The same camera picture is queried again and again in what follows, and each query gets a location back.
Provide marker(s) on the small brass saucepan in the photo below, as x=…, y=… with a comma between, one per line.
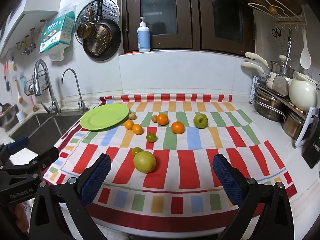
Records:
x=87, y=29

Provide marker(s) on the white rice spoon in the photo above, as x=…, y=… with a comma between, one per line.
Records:
x=305, y=57

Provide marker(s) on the white ceramic jug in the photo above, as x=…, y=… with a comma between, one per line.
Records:
x=303, y=92

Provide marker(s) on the large yellow-green pear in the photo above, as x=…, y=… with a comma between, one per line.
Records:
x=144, y=161

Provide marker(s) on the green tangerine with stem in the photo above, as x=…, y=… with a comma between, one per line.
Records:
x=151, y=137

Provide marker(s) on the small orange tangerine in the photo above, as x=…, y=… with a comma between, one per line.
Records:
x=137, y=129
x=129, y=124

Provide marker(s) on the green apple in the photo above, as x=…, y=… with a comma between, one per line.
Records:
x=200, y=121

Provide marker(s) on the black scissors on wall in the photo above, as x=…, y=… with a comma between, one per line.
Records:
x=276, y=32

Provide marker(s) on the steel pot on rack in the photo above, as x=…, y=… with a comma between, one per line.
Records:
x=268, y=106

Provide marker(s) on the steel spatula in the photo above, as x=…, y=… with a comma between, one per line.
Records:
x=281, y=81

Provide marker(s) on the large chrome kitchen faucet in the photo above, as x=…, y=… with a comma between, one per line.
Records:
x=41, y=83

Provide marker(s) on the small green tangerine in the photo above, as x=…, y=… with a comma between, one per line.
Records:
x=136, y=150

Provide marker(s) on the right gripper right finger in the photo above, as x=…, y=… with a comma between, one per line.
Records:
x=275, y=221

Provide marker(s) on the striped colourful table cloth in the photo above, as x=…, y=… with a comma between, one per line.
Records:
x=182, y=194

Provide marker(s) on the blue white soap dispenser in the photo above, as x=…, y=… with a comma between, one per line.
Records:
x=143, y=36

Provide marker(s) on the dark brown window frame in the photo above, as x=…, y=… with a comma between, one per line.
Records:
x=225, y=26

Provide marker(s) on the round steel steamer tray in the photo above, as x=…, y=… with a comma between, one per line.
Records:
x=110, y=10

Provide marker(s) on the black frying pan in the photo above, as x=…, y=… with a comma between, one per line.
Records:
x=106, y=39

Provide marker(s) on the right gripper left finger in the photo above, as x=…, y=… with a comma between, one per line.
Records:
x=47, y=220

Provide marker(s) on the brown kiwi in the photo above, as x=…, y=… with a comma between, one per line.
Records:
x=132, y=116
x=154, y=118

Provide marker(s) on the teal paper towel pack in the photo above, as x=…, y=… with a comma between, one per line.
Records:
x=56, y=36

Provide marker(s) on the person's left hand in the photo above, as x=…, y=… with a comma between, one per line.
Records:
x=21, y=218

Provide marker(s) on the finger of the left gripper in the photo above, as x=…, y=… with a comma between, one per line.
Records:
x=37, y=159
x=12, y=148

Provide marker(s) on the stainless steel sink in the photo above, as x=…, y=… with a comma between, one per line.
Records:
x=44, y=130

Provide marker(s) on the large orange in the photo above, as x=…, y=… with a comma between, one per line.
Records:
x=162, y=119
x=177, y=127

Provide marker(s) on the green plate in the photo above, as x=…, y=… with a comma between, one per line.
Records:
x=104, y=116

